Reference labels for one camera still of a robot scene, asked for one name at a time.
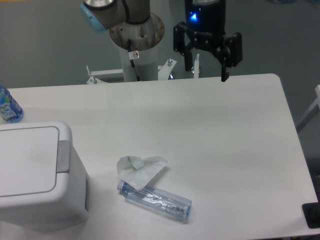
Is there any white push-button trash can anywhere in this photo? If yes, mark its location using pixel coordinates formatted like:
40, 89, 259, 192
0, 121, 90, 230

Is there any black clamp at table edge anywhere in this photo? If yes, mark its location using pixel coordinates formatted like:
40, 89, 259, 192
302, 202, 320, 229

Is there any blue labelled water bottle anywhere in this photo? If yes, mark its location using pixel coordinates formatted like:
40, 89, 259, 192
0, 85, 24, 123

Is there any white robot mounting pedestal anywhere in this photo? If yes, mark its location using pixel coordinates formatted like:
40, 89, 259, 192
86, 47, 177, 85

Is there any white frame at right edge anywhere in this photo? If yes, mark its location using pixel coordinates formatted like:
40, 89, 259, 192
295, 85, 320, 133

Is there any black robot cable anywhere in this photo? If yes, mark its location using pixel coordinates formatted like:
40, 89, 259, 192
126, 38, 141, 82

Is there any crumpled white paper wrapper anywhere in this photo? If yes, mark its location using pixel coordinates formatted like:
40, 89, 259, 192
116, 155, 168, 191

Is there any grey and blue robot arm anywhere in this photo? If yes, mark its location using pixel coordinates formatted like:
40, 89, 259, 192
80, 0, 243, 82

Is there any empty clear plastic bottle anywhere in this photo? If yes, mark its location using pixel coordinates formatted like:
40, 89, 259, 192
117, 180, 192, 222

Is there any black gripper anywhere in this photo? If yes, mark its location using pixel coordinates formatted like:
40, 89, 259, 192
173, 0, 243, 82

